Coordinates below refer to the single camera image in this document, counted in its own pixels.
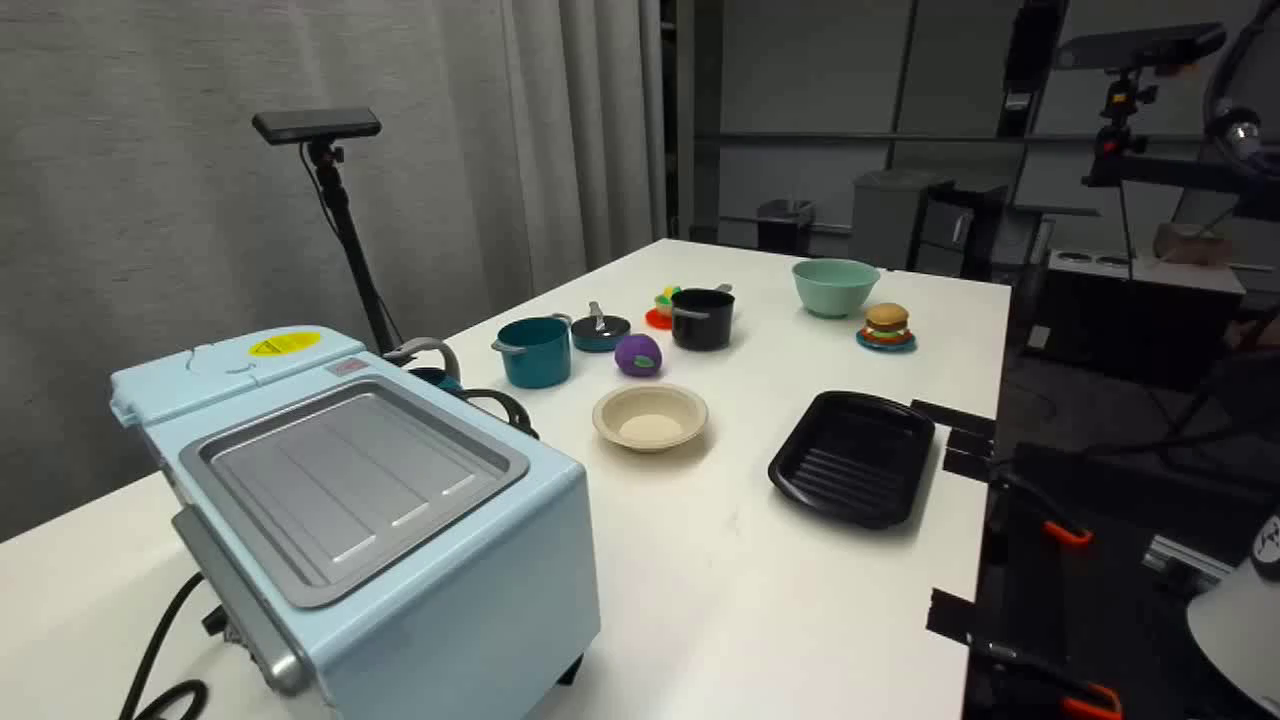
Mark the teal toy pot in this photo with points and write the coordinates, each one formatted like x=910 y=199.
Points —
x=537 y=355

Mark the small teal plate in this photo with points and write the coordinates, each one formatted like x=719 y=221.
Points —
x=884 y=344

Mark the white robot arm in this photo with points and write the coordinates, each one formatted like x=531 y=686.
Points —
x=1240 y=634

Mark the black camera stand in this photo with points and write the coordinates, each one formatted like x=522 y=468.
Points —
x=349 y=246

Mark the white bowl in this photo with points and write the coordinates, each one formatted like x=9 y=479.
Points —
x=651 y=423

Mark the mint green bowl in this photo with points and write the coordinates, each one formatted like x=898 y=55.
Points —
x=834 y=288

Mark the light blue toaster oven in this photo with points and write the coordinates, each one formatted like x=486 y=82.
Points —
x=441 y=600

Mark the black low cabinet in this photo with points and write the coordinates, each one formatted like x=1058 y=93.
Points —
x=1135 y=322

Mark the black grill tray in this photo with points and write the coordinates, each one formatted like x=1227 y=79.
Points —
x=853 y=463

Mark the dark blue toy pan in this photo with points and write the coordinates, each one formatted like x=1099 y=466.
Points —
x=601 y=334

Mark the black toy pot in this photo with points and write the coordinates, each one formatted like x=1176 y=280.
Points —
x=701 y=325

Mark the orange toy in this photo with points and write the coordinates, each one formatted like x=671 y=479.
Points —
x=658 y=317

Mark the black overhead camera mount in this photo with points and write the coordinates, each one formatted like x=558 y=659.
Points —
x=1120 y=120

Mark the orange clamp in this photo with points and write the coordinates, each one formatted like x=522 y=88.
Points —
x=1099 y=706
x=1064 y=533

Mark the purple toy fruit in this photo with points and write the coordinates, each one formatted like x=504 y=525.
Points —
x=636 y=356

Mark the toy burger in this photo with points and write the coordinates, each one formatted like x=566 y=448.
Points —
x=884 y=322

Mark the gray curtain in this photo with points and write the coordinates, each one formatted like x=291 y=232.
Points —
x=162 y=267

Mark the yellow green toy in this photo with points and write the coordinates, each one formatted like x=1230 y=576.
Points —
x=661 y=298

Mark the black trash bin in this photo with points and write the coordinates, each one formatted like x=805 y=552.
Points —
x=785 y=224

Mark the black stereo camera bar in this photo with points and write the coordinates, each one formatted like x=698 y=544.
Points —
x=319 y=127

